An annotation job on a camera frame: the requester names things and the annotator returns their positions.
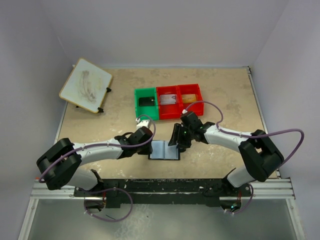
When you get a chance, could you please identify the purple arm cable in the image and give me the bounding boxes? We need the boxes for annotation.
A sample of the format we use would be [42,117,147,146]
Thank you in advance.
[38,114,157,183]
[181,100,305,167]

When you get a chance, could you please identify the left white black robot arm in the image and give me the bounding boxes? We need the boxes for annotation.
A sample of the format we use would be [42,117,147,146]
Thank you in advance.
[36,126,154,196]

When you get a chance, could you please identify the green plastic bin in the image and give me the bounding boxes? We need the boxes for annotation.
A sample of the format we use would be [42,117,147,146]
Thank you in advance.
[134,87,160,121]

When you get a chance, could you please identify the middle red plastic bin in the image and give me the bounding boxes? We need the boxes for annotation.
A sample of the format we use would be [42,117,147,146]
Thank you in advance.
[156,85,183,120]

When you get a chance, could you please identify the black card in green bin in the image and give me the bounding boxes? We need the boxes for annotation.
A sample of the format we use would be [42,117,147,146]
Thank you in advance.
[138,96,156,107]

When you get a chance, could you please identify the black card holder wallet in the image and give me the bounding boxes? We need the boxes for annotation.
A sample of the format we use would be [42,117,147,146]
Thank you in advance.
[148,140,181,161]

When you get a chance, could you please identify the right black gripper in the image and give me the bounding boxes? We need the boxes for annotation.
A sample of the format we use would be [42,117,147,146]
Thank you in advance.
[168,123,194,149]

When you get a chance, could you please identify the aluminium frame rail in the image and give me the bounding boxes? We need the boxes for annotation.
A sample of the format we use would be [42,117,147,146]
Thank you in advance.
[29,178,295,200]

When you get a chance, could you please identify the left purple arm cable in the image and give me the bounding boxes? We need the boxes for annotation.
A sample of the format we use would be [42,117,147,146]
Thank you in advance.
[38,114,157,183]

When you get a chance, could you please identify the red plastic bin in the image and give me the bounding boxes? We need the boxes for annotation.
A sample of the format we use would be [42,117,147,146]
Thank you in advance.
[177,83,204,116]
[156,85,183,120]

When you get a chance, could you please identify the right red plastic bin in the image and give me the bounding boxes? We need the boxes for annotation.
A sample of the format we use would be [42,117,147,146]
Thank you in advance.
[177,83,204,116]

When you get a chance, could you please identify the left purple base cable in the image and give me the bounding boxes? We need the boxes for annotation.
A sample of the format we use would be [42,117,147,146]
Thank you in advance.
[83,187,134,223]

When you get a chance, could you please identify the silver card in red bin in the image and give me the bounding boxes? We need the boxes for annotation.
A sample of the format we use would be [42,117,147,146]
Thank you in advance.
[159,94,177,106]

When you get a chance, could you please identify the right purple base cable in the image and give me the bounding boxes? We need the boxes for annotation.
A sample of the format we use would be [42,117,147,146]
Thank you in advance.
[223,184,255,216]

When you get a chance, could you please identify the small whiteboard with wooden frame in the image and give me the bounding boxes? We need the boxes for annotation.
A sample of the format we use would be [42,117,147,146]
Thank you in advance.
[59,57,113,114]

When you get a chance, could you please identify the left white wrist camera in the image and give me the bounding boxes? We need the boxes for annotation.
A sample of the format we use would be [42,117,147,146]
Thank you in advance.
[135,118,151,130]

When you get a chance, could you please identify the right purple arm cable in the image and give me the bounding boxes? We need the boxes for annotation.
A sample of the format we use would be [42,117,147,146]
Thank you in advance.
[181,100,305,167]

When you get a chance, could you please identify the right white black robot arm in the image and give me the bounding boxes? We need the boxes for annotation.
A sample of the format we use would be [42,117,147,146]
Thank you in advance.
[168,111,284,196]

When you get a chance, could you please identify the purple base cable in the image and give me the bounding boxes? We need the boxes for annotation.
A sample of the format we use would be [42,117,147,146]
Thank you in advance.
[83,187,134,223]
[223,184,255,216]

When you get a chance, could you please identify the orange card in red bin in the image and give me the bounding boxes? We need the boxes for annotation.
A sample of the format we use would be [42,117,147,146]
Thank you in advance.
[181,93,197,104]

